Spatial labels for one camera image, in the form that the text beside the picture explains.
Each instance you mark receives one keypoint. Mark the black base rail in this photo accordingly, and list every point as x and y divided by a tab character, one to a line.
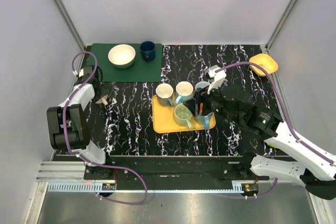
226	168

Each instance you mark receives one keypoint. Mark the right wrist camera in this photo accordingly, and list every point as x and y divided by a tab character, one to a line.
215	76

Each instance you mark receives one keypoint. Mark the clear glass mug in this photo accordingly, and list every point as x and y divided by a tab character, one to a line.
164	93

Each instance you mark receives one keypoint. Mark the orange square dish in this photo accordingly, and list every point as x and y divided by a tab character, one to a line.
266	62

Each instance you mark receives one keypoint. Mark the dark green mat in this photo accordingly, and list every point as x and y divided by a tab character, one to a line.
139	71

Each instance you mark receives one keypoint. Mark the beige mug blue inside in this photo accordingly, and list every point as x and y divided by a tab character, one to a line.
204	120

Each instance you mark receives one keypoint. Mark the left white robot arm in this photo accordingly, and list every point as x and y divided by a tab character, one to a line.
70	115

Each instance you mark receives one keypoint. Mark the light green mug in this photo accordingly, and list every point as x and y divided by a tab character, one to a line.
183	116

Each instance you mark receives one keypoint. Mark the orange rectangular tray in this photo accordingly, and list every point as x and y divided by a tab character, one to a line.
164	122

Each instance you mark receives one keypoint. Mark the dark blue mug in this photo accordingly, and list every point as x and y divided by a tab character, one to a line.
147	49

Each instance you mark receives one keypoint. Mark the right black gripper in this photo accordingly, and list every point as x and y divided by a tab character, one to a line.
201	96

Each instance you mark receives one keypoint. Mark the white footed mug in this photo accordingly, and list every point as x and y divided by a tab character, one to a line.
202	85

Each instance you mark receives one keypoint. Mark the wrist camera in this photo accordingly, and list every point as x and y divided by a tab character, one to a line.
215	76
85	71

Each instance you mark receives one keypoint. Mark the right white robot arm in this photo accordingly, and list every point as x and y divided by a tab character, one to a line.
311	167

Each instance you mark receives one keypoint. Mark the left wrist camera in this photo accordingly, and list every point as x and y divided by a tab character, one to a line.
85	71

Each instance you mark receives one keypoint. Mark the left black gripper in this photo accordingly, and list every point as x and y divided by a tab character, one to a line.
98	92

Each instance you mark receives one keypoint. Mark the pink mug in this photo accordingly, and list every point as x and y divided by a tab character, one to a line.
103	101

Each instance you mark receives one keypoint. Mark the cream bowl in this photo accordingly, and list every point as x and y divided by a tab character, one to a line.
122	56

